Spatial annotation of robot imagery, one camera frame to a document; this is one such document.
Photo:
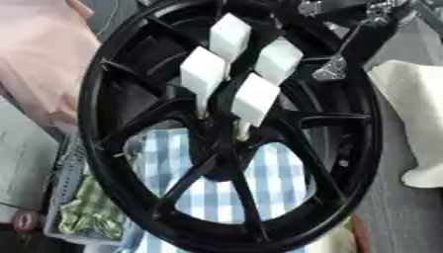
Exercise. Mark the grey plastic crate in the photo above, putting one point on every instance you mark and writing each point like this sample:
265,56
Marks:
66,171

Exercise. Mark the green and white crumpled cloth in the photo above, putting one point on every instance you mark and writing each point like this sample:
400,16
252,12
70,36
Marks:
92,210

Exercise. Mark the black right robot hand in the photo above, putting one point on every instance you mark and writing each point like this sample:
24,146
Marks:
369,39

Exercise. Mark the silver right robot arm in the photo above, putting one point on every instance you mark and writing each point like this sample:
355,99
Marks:
381,8

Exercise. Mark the white cloth bag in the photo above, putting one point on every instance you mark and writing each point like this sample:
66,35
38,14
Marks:
412,108

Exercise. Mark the red round object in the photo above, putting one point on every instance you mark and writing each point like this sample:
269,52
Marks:
26,221

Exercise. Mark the black spoked wheel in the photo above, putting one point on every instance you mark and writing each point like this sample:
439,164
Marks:
104,138

